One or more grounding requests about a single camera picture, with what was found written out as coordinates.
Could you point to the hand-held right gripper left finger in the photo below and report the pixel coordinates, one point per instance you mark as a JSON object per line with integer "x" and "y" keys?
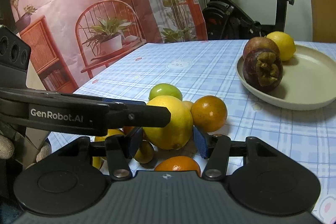
{"x": 134, "y": 142}

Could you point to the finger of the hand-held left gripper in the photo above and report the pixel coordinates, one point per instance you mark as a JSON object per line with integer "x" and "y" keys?
{"x": 147, "y": 116}

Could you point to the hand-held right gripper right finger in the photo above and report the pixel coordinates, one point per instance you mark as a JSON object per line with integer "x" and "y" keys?
{"x": 200, "y": 144}

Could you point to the large yellow lemon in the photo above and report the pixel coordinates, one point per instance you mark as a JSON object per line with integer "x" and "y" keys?
{"x": 176, "y": 119}

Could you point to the green apple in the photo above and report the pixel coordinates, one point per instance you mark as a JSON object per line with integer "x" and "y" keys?
{"x": 165, "y": 91}

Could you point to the beige plate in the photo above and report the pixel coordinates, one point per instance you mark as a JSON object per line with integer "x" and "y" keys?
{"x": 304, "y": 77}

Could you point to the person's left hand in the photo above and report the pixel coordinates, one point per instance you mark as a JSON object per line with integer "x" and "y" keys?
{"x": 5, "y": 146}

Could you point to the small yellow lemon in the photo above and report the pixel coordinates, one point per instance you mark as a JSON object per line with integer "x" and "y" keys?
{"x": 144, "y": 153}

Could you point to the dark speckled orange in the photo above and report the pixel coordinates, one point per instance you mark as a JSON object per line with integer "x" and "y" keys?
{"x": 208, "y": 113}

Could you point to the plaid tablecloth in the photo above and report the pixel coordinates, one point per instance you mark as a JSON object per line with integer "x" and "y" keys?
{"x": 210, "y": 64}

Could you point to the purple mangosteen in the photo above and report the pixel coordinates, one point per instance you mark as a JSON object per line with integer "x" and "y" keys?
{"x": 252, "y": 69}
{"x": 258, "y": 44}

